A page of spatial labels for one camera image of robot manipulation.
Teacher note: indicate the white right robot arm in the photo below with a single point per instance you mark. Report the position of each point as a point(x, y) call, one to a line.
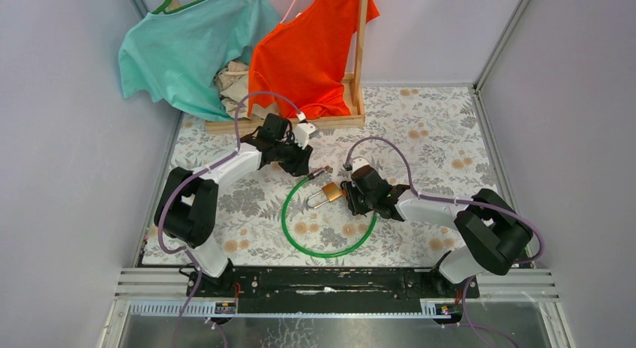
point(494, 238)

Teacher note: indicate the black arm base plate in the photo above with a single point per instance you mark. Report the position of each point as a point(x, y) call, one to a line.
point(329, 289)

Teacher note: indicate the slotted metal cable rail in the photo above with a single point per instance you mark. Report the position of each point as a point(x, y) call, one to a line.
point(229, 310)

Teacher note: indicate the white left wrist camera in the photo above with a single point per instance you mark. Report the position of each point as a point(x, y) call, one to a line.
point(303, 131)

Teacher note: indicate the teal t-shirt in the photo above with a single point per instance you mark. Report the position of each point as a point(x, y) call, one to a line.
point(175, 56)

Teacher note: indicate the orange t-shirt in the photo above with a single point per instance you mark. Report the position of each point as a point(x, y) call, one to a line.
point(300, 64)

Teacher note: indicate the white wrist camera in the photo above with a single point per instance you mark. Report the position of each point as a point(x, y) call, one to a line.
point(358, 163)
point(303, 131)

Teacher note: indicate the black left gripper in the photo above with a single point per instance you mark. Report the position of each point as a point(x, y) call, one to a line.
point(299, 164)

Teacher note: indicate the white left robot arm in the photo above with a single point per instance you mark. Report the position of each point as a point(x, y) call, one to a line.
point(187, 208)

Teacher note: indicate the green clothes hanger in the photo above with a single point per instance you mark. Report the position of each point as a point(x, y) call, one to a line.
point(184, 0)

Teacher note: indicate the brass padlock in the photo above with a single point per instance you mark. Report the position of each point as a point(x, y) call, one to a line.
point(328, 194)

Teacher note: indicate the beige crumpled cloth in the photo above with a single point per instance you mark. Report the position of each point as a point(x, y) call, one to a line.
point(232, 83)

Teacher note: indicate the green cable lock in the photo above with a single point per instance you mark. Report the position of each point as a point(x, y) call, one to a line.
point(326, 233)

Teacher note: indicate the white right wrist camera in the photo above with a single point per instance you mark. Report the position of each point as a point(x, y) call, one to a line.
point(358, 163)

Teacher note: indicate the wooden clothes rack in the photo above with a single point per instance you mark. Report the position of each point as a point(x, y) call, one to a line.
point(352, 83)

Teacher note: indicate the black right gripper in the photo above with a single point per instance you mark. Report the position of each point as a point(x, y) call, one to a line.
point(350, 190)

